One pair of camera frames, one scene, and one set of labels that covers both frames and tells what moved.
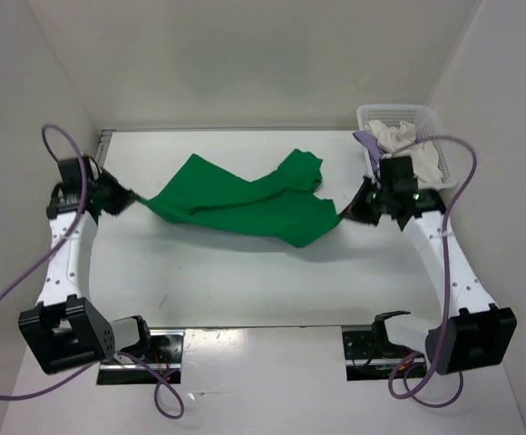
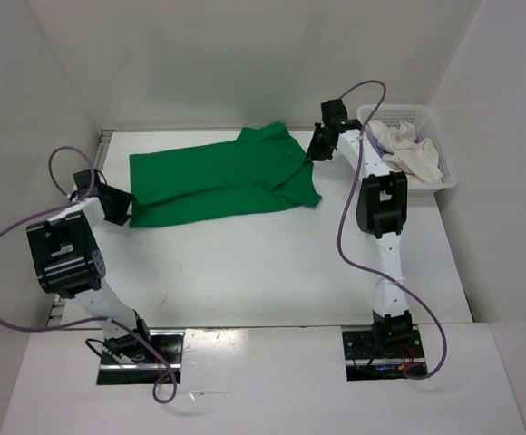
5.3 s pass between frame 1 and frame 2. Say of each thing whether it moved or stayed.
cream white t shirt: stayed
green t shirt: moved
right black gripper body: moved
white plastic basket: stayed
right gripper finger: moved
